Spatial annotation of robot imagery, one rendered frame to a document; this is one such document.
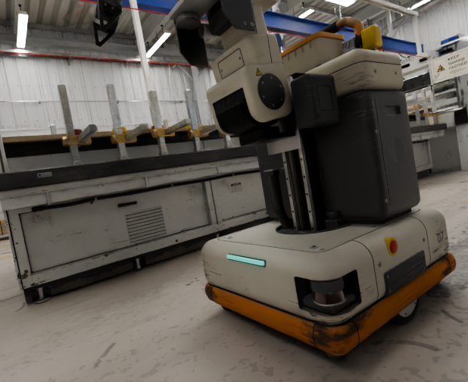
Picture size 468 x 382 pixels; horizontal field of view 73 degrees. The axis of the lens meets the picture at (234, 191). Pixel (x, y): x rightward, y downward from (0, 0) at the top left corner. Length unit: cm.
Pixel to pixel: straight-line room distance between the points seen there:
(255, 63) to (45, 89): 875
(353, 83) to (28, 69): 906
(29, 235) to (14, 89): 755
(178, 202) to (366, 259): 165
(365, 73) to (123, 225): 166
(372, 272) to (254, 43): 69
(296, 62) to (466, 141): 432
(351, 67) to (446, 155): 463
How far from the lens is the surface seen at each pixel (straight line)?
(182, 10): 112
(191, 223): 236
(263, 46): 100
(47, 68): 974
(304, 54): 123
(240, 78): 94
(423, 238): 114
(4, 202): 186
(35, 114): 935
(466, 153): 540
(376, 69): 110
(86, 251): 213
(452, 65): 545
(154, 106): 207
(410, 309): 111
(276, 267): 88
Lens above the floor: 51
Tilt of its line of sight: 3 degrees down
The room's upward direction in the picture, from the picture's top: 10 degrees counter-clockwise
